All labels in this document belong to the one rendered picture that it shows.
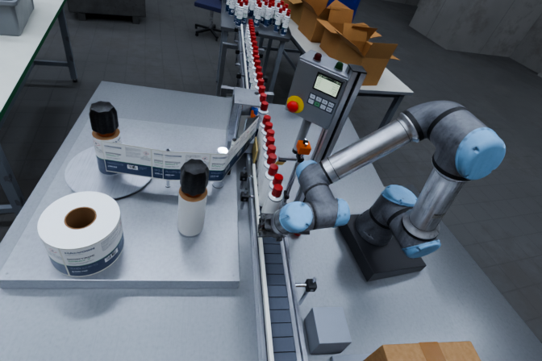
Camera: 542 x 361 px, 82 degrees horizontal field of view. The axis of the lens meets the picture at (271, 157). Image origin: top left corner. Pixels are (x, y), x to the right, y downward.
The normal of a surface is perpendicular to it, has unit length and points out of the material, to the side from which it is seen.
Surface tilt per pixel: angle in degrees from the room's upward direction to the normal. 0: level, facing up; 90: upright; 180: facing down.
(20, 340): 0
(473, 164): 84
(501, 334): 0
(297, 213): 30
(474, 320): 0
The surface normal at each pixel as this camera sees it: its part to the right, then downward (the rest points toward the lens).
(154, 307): 0.22, -0.74
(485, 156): 0.24, 0.58
